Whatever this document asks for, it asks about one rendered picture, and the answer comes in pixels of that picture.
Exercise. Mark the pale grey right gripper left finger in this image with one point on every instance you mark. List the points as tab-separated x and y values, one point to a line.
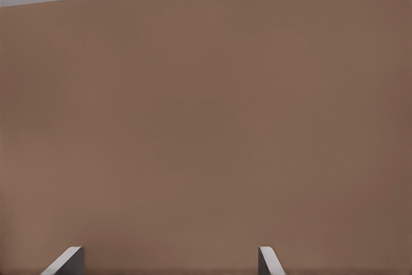
71	262

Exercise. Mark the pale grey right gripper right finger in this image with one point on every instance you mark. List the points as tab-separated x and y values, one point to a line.
268	262

